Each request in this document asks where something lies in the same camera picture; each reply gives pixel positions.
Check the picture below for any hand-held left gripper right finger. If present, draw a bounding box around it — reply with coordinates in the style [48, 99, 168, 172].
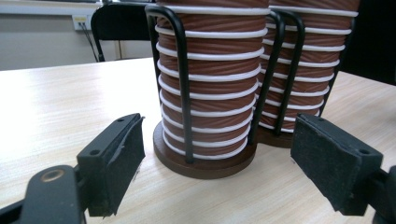
[290, 112, 385, 217]

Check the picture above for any white wall outlet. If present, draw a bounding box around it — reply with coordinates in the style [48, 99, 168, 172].
[72, 14, 92, 31]

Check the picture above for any black wire cup holder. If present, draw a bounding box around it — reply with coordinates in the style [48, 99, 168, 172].
[144, 3, 286, 180]
[255, 8, 356, 149]

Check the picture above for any stack of brown paper cups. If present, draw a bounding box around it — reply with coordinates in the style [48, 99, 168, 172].
[256, 0, 361, 134]
[154, 0, 271, 161]

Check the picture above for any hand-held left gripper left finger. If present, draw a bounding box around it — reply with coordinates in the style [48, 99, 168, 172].
[76, 112, 147, 217]

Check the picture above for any black power cable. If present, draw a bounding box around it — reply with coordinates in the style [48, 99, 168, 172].
[79, 22, 100, 62]

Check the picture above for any black folding chair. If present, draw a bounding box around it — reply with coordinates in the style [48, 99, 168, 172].
[91, 1, 157, 63]

